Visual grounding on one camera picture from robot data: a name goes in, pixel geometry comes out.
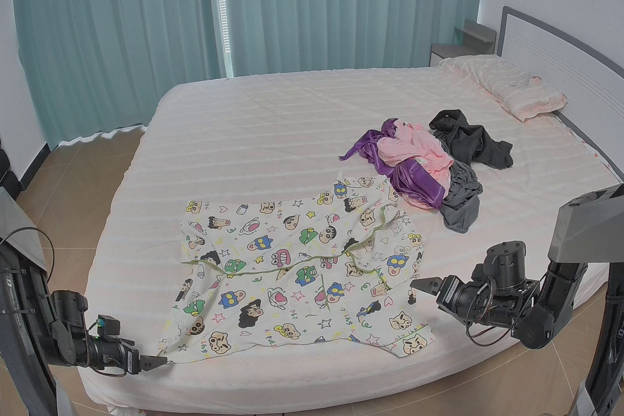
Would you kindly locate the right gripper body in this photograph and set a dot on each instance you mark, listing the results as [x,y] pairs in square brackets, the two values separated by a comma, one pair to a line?
[463,299]

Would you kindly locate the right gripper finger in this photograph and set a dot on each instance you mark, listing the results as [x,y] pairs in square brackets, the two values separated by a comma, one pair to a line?
[429,285]

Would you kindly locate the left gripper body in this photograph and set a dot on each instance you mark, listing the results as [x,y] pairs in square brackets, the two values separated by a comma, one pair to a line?
[114,355]

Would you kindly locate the white printed pyjama top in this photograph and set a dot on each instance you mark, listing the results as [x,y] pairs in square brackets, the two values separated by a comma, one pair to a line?
[292,268]

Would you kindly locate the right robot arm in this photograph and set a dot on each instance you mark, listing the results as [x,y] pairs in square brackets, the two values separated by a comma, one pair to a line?
[585,229]

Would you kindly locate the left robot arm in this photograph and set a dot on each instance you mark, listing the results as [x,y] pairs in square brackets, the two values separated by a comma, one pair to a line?
[19,307]

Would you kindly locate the dark grey garment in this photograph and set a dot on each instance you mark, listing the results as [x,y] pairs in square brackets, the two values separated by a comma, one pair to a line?
[460,204]

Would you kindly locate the purple satin garment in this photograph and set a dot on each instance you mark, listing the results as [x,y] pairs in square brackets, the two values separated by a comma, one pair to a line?
[419,185]

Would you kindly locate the pink garment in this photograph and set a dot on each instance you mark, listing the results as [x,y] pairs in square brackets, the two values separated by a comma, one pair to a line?
[414,151]

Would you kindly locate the black garment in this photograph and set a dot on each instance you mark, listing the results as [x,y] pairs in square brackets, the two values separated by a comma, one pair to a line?
[477,146]

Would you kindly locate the pale pink pillow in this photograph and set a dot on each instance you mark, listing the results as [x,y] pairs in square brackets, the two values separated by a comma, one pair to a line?
[507,82]

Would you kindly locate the black padded furniture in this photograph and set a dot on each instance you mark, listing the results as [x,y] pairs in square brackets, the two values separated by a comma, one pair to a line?
[7,165]

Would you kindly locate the bed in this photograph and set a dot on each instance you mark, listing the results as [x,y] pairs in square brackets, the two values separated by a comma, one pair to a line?
[273,121]

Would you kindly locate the grey bedside table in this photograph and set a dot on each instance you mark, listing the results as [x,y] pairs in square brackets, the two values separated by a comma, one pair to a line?
[463,48]

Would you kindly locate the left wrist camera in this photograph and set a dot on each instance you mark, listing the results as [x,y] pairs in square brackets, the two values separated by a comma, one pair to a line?
[108,326]

